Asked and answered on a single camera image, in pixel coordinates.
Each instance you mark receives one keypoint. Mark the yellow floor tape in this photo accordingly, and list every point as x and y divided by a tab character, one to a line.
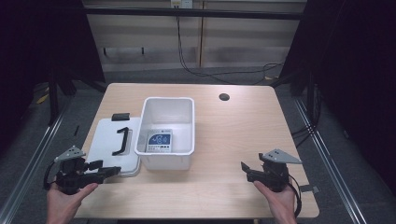
42	99

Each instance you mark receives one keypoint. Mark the black stand leg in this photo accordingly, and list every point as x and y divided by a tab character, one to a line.
53	99

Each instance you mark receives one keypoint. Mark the grey tape strip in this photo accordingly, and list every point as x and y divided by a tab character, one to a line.
309	188

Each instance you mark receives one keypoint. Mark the black horizontal frame bar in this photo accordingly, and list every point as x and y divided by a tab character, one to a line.
186	13

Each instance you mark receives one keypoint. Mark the person's right hand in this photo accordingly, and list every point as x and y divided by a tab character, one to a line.
281	205

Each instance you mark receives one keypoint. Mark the dark curtain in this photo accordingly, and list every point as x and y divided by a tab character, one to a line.
40	37
355	77

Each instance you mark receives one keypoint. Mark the metal floor rail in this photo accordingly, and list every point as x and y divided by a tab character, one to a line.
328	158
29	165

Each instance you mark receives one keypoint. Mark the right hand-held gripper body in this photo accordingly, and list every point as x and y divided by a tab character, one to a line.
275	175

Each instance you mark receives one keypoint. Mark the person's left hand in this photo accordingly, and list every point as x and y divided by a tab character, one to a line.
63	205

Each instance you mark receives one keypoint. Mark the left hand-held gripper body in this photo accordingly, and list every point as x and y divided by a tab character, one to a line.
70	179

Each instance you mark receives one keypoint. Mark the small black floor piece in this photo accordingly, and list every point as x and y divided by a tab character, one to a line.
76	130

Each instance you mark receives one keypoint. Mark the blue and white packet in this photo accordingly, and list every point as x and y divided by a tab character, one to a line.
159	140

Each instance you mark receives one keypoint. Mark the white plastic storage bin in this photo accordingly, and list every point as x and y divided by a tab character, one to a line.
168	113

